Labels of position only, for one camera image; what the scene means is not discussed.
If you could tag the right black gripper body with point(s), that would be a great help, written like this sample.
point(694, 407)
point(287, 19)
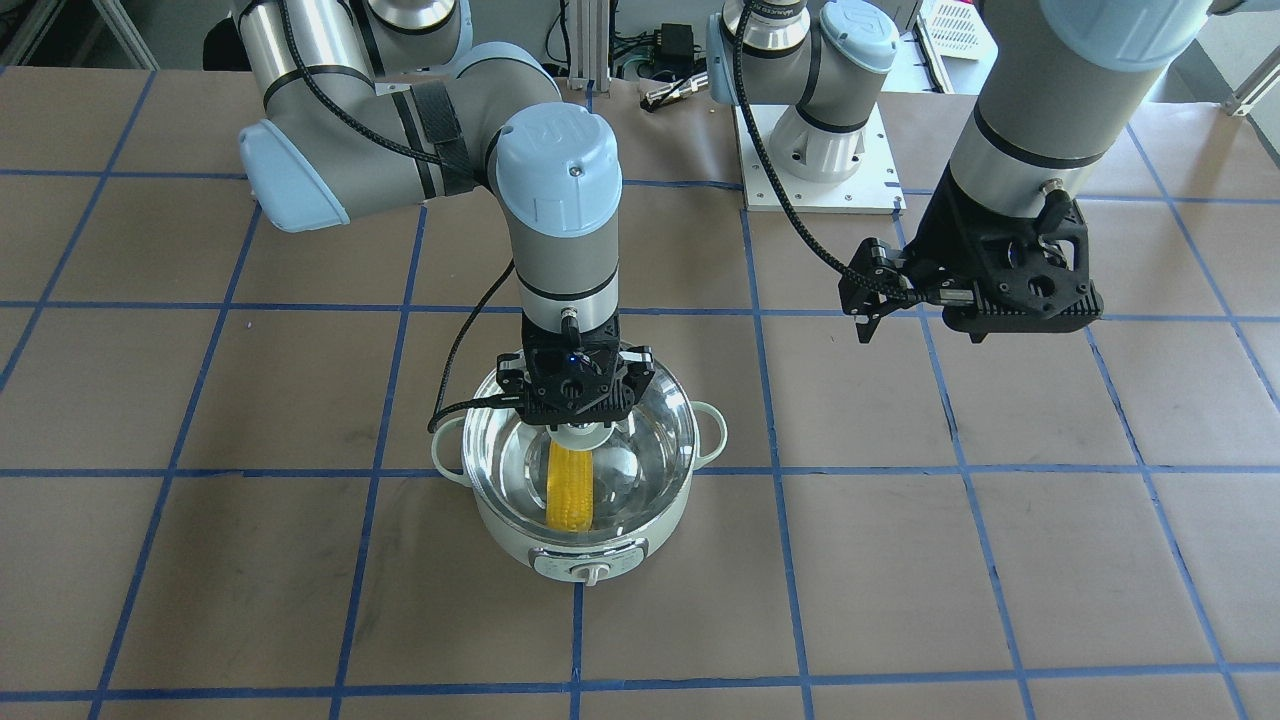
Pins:
point(511, 378)

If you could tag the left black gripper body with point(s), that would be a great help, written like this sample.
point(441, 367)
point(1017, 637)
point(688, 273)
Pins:
point(938, 243)

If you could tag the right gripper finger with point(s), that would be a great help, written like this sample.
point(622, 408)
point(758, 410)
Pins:
point(638, 369)
point(513, 380)

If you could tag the yellow corn cob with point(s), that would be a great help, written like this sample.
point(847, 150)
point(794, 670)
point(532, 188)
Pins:
point(570, 489)

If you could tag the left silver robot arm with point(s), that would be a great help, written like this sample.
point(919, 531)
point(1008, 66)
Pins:
point(1067, 77)

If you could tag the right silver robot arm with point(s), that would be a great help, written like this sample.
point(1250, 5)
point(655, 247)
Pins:
point(374, 105)

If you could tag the pale green electric pot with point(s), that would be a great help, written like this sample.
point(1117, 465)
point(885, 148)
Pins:
point(580, 500)

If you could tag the black power adapter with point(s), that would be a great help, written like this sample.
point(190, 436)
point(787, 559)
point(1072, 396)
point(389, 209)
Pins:
point(674, 46)

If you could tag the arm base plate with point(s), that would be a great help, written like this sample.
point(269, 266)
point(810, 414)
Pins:
point(826, 172)

